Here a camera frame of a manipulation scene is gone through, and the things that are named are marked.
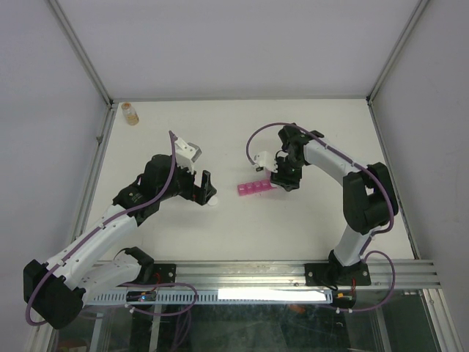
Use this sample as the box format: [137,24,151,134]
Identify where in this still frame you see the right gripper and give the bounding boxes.
[270,155,304,191]

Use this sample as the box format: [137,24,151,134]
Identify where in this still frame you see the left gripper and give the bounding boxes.
[158,158,215,205]

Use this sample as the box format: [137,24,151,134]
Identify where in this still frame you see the white bottle cap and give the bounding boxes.
[207,196,218,207]

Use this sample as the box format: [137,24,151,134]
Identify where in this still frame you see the pink weekly pill organizer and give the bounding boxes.
[237,178,278,197]

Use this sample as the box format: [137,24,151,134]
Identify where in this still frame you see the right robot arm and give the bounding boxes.
[270,125,399,290]

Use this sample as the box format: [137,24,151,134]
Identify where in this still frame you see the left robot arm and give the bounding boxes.
[23,154,217,329]

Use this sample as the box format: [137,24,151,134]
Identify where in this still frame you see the small amber bottle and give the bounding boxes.
[121,102,139,125]

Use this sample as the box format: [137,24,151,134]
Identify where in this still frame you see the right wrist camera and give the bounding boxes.
[254,151,278,173]

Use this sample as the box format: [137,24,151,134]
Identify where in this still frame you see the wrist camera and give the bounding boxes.
[254,151,278,173]
[174,137,202,175]

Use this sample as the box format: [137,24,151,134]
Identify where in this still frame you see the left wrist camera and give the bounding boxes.
[174,137,202,175]

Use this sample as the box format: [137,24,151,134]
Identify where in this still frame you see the aluminium mounting rail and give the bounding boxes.
[47,259,440,294]

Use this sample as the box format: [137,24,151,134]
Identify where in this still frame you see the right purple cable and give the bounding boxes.
[245,122,397,313]

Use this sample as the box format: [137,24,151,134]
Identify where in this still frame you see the slotted cable duct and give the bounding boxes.
[89,288,333,306]

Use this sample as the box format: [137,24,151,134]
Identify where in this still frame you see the left aluminium frame post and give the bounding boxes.
[45,0,114,108]

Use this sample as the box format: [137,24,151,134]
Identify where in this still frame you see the aluminium frame post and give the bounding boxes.
[366,0,431,105]
[45,0,114,108]

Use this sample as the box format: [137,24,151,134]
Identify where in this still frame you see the right aluminium frame post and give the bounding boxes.
[366,0,431,105]

